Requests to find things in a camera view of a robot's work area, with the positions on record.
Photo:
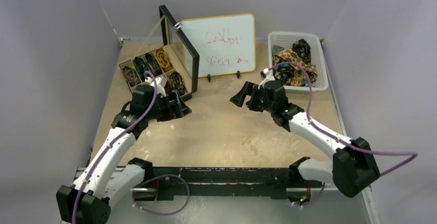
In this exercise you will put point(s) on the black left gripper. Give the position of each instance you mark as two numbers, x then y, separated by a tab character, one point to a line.
180	108

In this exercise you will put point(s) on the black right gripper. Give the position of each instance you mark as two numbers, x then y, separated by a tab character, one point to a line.
254	97

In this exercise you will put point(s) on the dark red patterned tie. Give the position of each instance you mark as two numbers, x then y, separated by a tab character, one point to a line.
169	91

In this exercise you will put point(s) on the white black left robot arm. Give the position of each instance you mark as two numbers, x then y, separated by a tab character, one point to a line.
96	191

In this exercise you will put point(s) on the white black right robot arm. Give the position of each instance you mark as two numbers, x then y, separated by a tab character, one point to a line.
352	166

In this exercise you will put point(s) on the beige compartment tie box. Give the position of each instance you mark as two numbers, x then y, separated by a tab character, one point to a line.
165	75

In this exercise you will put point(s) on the rolled grey tie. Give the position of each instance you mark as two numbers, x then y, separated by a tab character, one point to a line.
152	64

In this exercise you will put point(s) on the yellow framed whiteboard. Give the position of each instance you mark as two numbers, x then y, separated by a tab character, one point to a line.
226	44

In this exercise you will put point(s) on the rolled yellow tie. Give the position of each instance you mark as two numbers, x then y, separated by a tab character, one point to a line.
163	59

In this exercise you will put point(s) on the rolled blue tie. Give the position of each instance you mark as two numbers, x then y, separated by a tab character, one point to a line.
141	67

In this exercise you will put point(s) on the rolled brown striped tie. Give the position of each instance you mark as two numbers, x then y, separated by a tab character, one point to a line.
130	76

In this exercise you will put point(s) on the orange floral tie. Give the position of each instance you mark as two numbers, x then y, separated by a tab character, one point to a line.
293	72

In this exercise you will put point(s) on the black tie box lid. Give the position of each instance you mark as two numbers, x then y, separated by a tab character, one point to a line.
181	51

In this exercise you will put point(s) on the white plastic basket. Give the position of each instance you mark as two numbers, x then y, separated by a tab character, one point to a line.
280	40

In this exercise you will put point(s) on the dark blue patterned tie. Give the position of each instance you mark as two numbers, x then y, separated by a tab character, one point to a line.
303	50

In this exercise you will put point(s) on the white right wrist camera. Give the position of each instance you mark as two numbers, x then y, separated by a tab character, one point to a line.
266	76

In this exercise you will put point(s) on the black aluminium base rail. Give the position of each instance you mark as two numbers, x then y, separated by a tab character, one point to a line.
223	182

